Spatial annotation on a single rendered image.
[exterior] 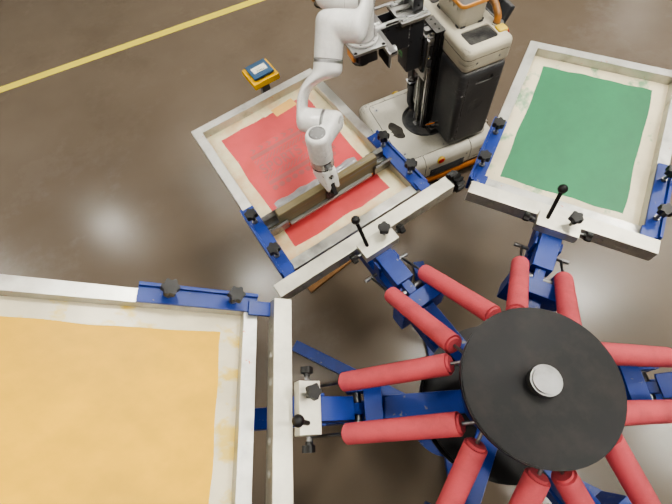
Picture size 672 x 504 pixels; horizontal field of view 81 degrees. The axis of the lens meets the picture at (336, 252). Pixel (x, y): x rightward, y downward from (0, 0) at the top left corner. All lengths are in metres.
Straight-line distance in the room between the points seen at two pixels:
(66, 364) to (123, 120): 2.80
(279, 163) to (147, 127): 2.04
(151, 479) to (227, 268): 1.66
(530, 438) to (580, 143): 1.17
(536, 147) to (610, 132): 0.28
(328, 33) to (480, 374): 0.94
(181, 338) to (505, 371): 0.77
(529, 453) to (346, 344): 1.48
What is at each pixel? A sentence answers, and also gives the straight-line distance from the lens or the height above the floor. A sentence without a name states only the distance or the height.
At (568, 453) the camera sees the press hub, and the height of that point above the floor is 1.32.
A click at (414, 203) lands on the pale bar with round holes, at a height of 1.04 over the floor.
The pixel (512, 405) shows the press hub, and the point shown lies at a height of 1.32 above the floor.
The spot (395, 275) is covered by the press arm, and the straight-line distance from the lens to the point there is 1.23.
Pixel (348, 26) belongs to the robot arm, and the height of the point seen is 1.48.
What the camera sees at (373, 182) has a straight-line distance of 1.50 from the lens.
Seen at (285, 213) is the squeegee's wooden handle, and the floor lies 1.05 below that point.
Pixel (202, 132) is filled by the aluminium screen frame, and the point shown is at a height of 0.99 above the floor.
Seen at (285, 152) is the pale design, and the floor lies 0.96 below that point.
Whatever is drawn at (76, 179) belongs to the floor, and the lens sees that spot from 3.50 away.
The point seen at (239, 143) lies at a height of 0.96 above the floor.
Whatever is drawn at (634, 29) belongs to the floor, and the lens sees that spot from 4.14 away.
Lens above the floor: 2.17
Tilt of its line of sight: 63 degrees down
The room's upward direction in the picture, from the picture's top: 12 degrees counter-clockwise
